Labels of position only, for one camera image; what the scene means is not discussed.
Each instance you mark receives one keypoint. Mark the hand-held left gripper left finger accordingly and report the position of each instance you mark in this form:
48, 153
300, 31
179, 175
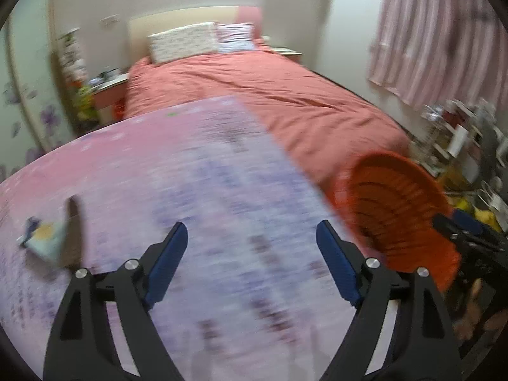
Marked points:
168, 262

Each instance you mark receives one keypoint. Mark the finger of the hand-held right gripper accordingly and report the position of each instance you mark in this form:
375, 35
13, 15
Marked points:
468, 232

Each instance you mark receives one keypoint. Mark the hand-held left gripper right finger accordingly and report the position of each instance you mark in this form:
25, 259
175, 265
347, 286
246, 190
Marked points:
337, 262

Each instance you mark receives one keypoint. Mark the orange plastic basket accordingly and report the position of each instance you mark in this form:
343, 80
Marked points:
397, 206

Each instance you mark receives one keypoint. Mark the person's right hand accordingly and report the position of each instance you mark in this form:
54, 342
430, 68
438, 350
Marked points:
492, 317

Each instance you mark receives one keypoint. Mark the yellow bag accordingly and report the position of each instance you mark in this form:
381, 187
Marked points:
486, 214

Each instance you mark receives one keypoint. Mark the pink purple printed blanket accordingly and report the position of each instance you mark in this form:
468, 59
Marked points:
206, 190

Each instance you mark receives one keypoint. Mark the small folded cloth item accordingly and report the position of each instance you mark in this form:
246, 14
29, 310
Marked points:
45, 240

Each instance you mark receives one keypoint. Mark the pink nightstand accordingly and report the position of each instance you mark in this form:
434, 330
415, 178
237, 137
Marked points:
109, 95

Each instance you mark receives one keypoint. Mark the yellow green plush toy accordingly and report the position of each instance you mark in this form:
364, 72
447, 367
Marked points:
85, 103

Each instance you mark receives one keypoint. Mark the bed with salmon duvet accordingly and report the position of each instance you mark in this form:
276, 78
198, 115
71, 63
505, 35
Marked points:
270, 95

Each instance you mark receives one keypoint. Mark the pink striped curtain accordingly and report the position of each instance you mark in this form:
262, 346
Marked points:
436, 31

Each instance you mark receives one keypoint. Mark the white nightstand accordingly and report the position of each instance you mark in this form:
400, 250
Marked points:
287, 52

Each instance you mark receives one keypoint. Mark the white floral pillow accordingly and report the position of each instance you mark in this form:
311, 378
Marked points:
182, 41

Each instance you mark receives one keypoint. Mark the flower print sliding wardrobe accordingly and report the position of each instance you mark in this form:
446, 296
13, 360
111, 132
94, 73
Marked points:
27, 87

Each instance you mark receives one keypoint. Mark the hanging plush toys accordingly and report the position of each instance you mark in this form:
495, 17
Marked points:
71, 55

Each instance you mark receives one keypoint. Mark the pink striped pillow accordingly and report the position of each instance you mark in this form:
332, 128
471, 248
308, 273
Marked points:
236, 37

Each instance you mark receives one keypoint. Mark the cream pink headboard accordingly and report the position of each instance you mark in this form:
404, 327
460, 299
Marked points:
178, 16

